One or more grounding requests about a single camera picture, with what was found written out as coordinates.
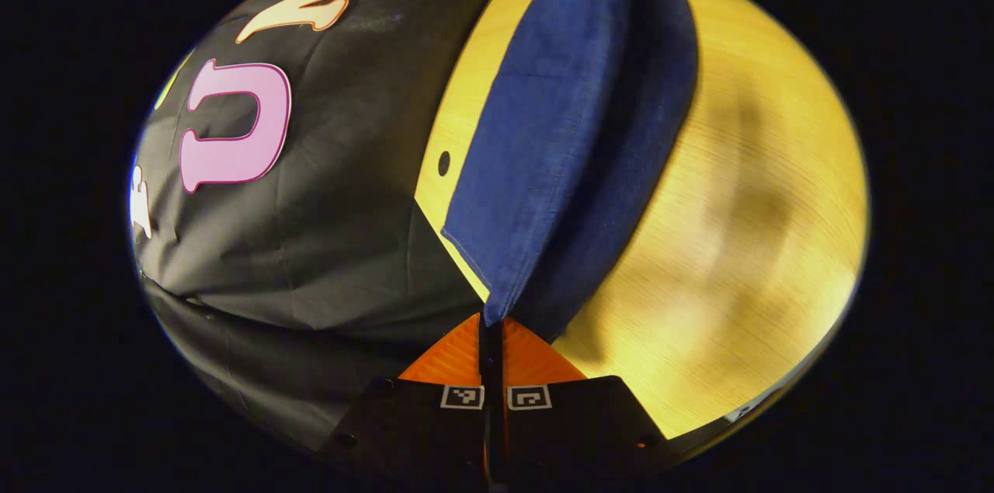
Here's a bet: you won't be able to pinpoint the black backdrop cloth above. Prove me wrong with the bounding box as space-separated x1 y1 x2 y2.
128 0 560 453

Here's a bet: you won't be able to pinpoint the blue jeans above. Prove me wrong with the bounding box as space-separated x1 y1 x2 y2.
440 0 700 344

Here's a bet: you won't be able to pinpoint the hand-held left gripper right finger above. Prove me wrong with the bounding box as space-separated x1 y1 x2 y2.
497 316 669 483

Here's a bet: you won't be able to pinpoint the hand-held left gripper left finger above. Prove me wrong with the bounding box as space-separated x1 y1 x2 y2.
318 313 492 480

